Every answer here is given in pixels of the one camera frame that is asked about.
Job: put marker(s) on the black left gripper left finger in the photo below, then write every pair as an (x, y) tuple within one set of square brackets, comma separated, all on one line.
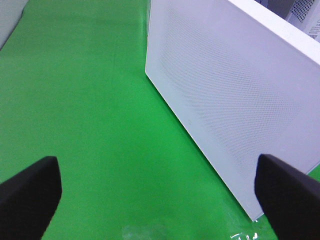
[(29, 200)]

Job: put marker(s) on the clear tape strip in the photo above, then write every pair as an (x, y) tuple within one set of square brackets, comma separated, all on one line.
[(245, 229)]

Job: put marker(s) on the white microwave oven body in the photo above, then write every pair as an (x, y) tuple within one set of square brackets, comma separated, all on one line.
[(303, 14)]

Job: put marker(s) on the white microwave door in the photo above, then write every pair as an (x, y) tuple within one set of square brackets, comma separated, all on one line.
[(242, 81)]

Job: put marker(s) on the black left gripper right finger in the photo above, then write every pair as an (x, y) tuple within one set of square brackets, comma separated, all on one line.
[(289, 198)]

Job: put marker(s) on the green table cloth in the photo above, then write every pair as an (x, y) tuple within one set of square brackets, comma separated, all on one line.
[(73, 85)]

